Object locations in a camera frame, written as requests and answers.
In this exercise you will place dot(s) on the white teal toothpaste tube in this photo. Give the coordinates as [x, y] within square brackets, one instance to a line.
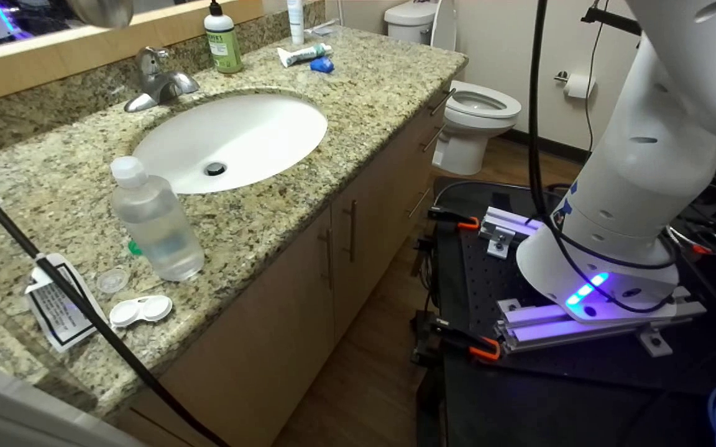
[304, 55]

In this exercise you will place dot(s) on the black camera stand bracket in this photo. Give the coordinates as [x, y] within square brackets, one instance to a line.
[611, 19]

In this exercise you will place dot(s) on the white upright electric toothbrush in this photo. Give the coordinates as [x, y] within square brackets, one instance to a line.
[294, 23]

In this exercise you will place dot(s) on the clear plastic water bottle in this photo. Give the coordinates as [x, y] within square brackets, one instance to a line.
[157, 224]

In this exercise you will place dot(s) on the small blue round container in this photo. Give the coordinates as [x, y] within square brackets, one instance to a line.
[321, 65]

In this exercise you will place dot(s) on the toilet paper roll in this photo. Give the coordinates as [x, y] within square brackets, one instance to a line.
[581, 85]

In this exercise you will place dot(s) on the aluminium robot base rails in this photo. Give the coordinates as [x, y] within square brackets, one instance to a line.
[590, 324]

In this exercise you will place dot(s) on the small green cap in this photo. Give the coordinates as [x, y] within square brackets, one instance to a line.
[136, 247]

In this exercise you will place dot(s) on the white oval sink basin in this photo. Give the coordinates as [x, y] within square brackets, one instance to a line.
[249, 137]

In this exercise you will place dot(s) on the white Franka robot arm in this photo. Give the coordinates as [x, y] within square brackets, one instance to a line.
[648, 165]

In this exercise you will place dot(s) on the wooden vanity cabinet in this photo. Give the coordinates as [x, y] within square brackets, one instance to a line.
[293, 331]

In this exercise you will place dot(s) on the black robot cart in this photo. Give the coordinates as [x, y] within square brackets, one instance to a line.
[559, 398]

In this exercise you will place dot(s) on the wood framed wall mirror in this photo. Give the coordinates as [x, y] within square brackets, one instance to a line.
[25, 64]

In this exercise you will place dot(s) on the chrome sink faucet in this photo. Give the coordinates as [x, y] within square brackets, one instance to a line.
[160, 84]

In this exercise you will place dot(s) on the white toilet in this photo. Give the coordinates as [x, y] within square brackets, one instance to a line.
[473, 112]

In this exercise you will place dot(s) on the small clear plastic lid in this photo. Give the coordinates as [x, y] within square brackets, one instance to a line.
[112, 281]

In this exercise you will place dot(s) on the white contact lens case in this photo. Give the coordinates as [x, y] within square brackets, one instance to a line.
[141, 311]

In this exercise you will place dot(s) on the green soap pump bottle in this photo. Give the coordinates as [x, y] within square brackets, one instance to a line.
[225, 46]

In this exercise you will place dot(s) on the orange black clamp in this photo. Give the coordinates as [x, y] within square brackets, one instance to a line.
[465, 344]
[455, 223]

